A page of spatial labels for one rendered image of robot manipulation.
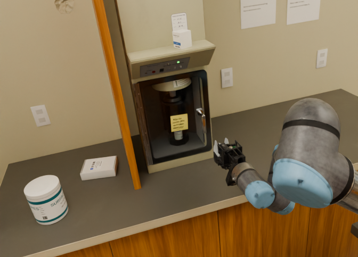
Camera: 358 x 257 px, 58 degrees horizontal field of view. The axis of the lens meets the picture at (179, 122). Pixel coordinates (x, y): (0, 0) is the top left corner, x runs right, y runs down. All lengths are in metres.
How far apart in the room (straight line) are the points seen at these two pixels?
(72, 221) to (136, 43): 0.74
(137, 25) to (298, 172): 0.83
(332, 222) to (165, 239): 0.85
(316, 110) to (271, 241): 1.04
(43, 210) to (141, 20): 0.81
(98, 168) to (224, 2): 1.06
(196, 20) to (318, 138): 0.78
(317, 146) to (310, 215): 1.02
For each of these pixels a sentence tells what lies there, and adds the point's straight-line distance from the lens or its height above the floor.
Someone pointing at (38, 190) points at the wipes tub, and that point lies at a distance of 1.35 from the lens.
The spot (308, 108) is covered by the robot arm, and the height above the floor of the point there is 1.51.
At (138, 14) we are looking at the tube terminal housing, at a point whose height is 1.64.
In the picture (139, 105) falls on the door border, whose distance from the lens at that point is 1.33.
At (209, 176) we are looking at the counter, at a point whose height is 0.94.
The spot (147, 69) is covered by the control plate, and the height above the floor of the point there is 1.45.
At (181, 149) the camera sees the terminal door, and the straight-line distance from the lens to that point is 1.47.
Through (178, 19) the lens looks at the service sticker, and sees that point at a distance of 1.28.
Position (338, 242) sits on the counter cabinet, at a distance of 1.95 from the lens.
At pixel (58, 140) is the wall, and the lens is 1.88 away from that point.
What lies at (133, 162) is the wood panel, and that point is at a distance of 1.35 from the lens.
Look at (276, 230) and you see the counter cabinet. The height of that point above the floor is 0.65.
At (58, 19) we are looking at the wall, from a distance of 1.68.
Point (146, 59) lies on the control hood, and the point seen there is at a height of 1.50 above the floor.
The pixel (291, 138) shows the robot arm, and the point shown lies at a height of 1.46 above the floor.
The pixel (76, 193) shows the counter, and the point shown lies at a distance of 1.52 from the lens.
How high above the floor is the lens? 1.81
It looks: 27 degrees down
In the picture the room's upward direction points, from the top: 7 degrees counter-clockwise
